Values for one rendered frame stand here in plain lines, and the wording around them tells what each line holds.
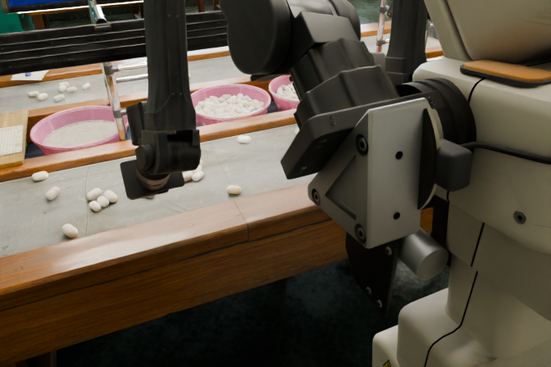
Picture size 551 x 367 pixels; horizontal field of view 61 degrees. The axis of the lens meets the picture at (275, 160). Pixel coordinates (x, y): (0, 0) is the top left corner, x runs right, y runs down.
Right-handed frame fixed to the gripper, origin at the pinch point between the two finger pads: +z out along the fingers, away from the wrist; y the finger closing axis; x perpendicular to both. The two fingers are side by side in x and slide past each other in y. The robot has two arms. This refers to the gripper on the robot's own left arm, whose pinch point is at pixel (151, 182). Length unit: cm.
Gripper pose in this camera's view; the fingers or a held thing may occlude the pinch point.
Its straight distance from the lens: 94.0
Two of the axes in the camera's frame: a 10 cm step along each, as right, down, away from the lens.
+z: -2.8, 2.0, 9.4
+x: 2.6, 9.6, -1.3
